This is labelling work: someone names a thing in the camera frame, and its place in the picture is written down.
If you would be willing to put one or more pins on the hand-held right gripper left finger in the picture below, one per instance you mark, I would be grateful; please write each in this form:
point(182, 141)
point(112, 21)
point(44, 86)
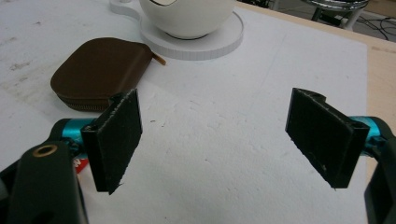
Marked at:
point(113, 143)

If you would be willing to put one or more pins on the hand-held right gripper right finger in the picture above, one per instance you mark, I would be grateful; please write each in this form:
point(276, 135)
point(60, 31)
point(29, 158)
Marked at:
point(323, 137)

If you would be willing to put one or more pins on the red and white packet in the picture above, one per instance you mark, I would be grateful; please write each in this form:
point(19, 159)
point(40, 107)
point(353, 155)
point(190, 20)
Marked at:
point(80, 165)

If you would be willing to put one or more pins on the brown leather zip pouch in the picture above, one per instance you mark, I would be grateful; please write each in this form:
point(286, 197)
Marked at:
point(99, 73)

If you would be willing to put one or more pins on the white foam table mat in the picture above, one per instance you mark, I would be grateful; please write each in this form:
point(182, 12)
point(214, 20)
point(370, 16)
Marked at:
point(218, 124)

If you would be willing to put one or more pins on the metal stool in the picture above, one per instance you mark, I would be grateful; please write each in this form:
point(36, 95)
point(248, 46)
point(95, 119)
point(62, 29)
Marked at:
point(337, 7)

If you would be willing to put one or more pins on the white round flat base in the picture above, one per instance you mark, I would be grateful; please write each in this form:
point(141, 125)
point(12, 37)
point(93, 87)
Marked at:
point(199, 42)

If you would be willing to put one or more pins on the white round ball-shaped container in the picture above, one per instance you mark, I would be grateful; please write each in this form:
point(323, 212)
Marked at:
point(186, 15)

